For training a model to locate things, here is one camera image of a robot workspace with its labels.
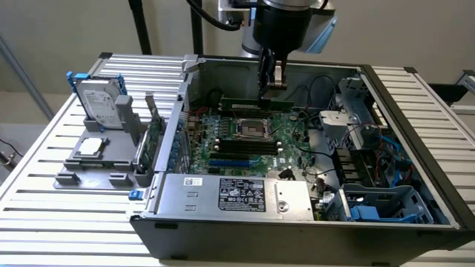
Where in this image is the blue disk wire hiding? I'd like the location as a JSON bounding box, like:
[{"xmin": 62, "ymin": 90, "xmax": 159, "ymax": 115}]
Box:
[{"xmin": 373, "ymin": 132, "xmax": 414, "ymax": 185}]

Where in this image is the black box behind table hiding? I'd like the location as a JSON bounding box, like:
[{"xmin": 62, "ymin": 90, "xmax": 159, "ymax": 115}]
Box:
[{"xmin": 425, "ymin": 82, "xmax": 475, "ymax": 107}]

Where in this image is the black stand pole thin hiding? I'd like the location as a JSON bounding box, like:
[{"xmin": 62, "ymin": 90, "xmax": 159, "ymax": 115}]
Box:
[{"xmin": 187, "ymin": 0, "xmax": 202, "ymax": 56}]

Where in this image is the black RAM slot bank short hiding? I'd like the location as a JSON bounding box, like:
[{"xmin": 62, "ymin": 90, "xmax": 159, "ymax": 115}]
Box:
[{"xmin": 220, "ymin": 109, "xmax": 274, "ymax": 120}]

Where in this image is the silver CPU chip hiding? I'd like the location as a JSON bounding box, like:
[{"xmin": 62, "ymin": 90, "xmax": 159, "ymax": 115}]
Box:
[{"xmin": 74, "ymin": 137, "xmax": 109, "ymax": 157}]

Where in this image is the green RAM stick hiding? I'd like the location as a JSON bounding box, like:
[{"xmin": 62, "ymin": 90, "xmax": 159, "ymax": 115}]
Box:
[{"xmin": 218, "ymin": 95, "xmax": 296, "ymax": 113}]

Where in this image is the thin black floor cable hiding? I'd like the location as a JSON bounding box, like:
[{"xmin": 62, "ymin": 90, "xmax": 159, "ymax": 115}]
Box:
[{"xmin": 0, "ymin": 138, "xmax": 23, "ymax": 169}]

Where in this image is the grey plastic fan shroud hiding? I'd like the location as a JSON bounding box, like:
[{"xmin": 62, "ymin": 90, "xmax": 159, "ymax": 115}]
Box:
[{"xmin": 317, "ymin": 109, "xmax": 348, "ymax": 132}]

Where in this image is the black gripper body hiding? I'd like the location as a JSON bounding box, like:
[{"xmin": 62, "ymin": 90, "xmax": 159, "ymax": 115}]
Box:
[{"xmin": 252, "ymin": 0, "xmax": 312, "ymax": 54}]

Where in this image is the aluminium frame profile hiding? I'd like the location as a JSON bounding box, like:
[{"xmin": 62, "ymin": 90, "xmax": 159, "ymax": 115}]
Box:
[{"xmin": 449, "ymin": 70, "xmax": 475, "ymax": 113}]

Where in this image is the green graphics card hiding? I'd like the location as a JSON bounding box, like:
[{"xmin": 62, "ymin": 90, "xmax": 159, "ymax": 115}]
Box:
[{"xmin": 131, "ymin": 93, "xmax": 166, "ymax": 174}]

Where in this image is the grey power supply unit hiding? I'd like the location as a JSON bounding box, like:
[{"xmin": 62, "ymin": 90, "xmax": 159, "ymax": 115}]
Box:
[{"xmin": 154, "ymin": 173, "xmax": 322, "ymax": 222}]

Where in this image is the metal CPU socket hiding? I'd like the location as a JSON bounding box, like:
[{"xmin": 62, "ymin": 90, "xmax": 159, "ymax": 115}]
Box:
[{"xmin": 230, "ymin": 117, "xmax": 274, "ymax": 140}]

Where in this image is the green motherboard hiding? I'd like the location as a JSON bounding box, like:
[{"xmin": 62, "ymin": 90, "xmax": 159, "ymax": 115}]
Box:
[{"xmin": 183, "ymin": 107, "xmax": 318, "ymax": 182}]

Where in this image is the red thin wire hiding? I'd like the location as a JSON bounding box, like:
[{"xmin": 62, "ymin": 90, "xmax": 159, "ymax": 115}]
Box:
[{"xmin": 348, "ymin": 123, "xmax": 388, "ymax": 176}]

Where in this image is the black stand pole thick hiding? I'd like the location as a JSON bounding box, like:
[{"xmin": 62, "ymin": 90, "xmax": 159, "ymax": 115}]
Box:
[{"xmin": 127, "ymin": 0, "xmax": 153, "ymax": 56}]

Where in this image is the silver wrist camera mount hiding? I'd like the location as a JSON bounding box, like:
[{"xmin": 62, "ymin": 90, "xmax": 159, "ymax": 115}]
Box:
[{"xmin": 216, "ymin": 0, "xmax": 258, "ymax": 29}]

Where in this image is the grey parts rack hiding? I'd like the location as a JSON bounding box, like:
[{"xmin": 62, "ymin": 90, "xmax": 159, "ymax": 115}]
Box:
[{"xmin": 51, "ymin": 95, "xmax": 166, "ymax": 192}]

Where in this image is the silver metal drive cage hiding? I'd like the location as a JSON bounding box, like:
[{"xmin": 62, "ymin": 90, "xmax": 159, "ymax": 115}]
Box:
[{"xmin": 332, "ymin": 77, "xmax": 390, "ymax": 152}]

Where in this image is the black looped wire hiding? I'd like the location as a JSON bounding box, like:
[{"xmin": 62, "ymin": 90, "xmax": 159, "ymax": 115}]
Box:
[{"xmin": 294, "ymin": 74, "xmax": 338, "ymax": 110}]

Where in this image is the black RAM slot bank long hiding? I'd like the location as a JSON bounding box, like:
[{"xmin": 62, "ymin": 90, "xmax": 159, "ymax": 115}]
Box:
[{"xmin": 213, "ymin": 137, "xmax": 281, "ymax": 156}]

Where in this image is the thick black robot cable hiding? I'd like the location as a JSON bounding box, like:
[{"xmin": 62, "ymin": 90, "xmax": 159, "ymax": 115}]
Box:
[{"xmin": 185, "ymin": 0, "xmax": 242, "ymax": 32}]

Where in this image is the grey disk bay blue latch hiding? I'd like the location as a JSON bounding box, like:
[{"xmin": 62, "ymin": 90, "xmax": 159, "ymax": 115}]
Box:
[{"xmin": 337, "ymin": 182, "xmax": 436, "ymax": 224}]

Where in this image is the black open PC case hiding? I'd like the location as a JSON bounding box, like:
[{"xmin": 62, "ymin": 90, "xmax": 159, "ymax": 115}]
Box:
[{"xmin": 127, "ymin": 54, "xmax": 475, "ymax": 261}]

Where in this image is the black expansion slot long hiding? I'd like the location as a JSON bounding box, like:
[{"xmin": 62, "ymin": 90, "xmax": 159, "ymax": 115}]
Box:
[{"xmin": 207, "ymin": 152, "xmax": 252, "ymax": 162}]

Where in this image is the hard disk in blue caddy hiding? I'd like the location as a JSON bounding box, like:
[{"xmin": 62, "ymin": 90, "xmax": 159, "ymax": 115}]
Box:
[{"xmin": 65, "ymin": 71, "xmax": 129, "ymax": 131}]

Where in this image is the blue expansion slot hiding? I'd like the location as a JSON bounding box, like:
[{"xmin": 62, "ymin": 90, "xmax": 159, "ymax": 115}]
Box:
[{"xmin": 206, "ymin": 159, "xmax": 250, "ymax": 169}]

